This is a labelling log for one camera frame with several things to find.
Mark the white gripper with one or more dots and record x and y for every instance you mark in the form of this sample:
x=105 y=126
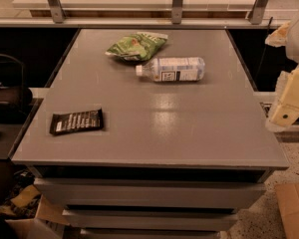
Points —
x=285 y=106

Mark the clear blue plastic bottle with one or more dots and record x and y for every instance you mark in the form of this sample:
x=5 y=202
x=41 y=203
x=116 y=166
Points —
x=186 y=69

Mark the black rxbar chocolate wrapper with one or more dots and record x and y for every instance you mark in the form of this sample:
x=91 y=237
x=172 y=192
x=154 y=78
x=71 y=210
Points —
x=76 y=122

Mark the cardboard box right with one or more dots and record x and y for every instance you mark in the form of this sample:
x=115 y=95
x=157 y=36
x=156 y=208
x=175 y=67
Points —
x=288 y=202

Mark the cardboard box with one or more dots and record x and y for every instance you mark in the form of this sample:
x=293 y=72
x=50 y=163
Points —
x=48 y=223
x=288 y=202

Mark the green chip bag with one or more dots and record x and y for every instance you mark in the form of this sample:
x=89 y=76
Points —
x=139 y=46

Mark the grey drawer cabinet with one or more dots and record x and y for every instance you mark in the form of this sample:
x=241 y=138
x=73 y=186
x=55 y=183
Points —
x=173 y=161

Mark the black chair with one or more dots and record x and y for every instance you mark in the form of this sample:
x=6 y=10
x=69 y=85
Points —
x=15 y=96

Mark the cardboard box left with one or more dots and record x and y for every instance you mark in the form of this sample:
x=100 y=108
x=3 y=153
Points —
x=48 y=223

